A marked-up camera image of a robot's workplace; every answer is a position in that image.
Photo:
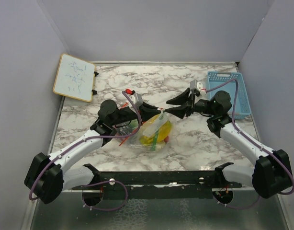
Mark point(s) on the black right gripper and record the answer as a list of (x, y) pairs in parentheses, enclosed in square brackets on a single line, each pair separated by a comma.
[(180, 110)]

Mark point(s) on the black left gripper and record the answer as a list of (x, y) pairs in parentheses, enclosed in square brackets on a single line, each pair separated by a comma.
[(147, 110)]

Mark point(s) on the clear zip top bag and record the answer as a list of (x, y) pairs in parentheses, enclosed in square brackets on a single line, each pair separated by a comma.
[(134, 142)]

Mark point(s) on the yellow fake banana bunch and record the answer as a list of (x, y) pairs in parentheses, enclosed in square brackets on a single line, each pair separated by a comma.
[(155, 130)]

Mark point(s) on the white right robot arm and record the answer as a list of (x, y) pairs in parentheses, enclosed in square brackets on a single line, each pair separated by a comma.
[(272, 172)]

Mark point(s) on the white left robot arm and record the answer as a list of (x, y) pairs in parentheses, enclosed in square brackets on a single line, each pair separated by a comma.
[(46, 175)]

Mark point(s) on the green fake vegetable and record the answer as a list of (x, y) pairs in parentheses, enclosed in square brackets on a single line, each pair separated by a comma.
[(128, 127)]

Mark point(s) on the light blue plastic basket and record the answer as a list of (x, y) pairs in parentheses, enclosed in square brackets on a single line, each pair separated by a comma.
[(215, 79)]

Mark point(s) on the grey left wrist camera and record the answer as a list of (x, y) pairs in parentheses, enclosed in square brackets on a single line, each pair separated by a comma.
[(137, 99)]

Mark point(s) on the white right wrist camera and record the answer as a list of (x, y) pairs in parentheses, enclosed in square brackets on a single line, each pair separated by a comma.
[(197, 88)]

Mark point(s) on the small whiteboard with wooden frame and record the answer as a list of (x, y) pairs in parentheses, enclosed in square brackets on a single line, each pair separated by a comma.
[(75, 78)]

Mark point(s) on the black metal base rail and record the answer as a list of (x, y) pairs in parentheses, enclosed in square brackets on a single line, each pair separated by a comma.
[(114, 185)]

